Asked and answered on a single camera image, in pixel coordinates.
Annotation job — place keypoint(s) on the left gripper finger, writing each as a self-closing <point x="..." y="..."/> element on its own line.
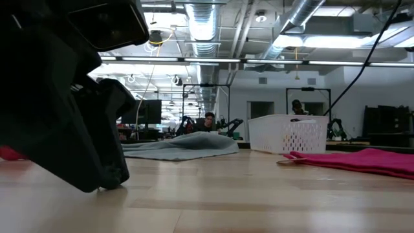
<point x="113" y="129"/>
<point x="48" y="129"/>

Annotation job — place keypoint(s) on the red toy strawberry green leaves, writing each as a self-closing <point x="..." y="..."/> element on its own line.
<point x="9" y="154"/>

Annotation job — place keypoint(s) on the background black robot arm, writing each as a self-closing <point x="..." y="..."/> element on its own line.
<point x="186" y="126"/>
<point x="336" y="129"/>
<point x="233" y="124"/>

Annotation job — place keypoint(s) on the black background monitor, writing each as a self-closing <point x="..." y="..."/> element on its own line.
<point x="145" y="111"/>

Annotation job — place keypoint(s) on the grey cloth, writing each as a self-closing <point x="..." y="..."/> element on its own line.
<point x="181" y="147"/>

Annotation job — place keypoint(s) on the person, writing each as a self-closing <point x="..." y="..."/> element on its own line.
<point x="298" y="108"/>
<point x="208" y="123"/>

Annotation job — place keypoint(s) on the round ceiling sensor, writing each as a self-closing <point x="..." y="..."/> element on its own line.
<point x="260" y="18"/>

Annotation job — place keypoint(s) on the white perforated plastic basket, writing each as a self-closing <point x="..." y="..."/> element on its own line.
<point x="284" y="136"/>

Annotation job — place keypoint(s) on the red cloth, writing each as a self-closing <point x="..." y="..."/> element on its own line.
<point x="365" y="161"/>

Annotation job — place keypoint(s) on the black background cabinet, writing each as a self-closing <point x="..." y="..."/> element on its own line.
<point x="386" y="118"/>

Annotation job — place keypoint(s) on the black overhead camera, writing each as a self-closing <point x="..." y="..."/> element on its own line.
<point x="155" y="37"/>

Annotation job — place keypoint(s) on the black background frame stand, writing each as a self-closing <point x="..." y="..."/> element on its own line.
<point x="307" y="88"/>
<point x="207" y="85"/>

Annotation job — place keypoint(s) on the ribbed silver air duct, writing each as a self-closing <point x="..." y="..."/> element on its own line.
<point x="203" y="26"/>

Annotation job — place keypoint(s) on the overhead frame bar with lights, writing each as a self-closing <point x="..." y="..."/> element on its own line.
<point x="210" y="60"/>

